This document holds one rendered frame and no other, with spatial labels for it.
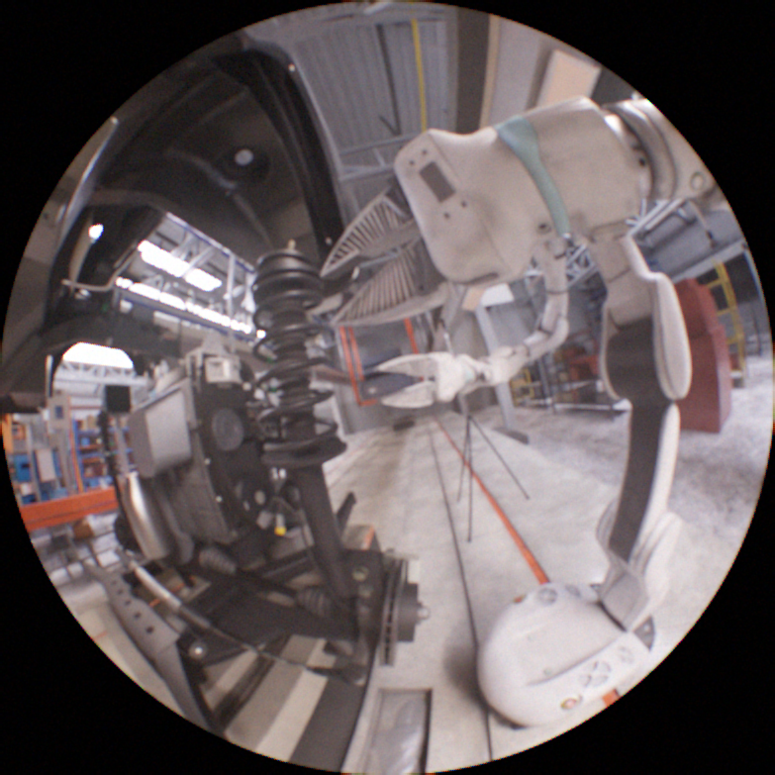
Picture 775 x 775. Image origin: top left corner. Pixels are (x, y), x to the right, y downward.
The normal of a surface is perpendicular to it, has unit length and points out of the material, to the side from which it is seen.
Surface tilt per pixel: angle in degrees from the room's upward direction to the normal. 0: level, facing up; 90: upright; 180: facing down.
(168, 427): 90
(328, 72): 180
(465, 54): 180
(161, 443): 90
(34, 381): 90
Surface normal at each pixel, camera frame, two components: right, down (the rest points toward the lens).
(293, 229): 0.07, 0.66
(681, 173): -0.15, 0.95
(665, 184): 0.06, 0.99
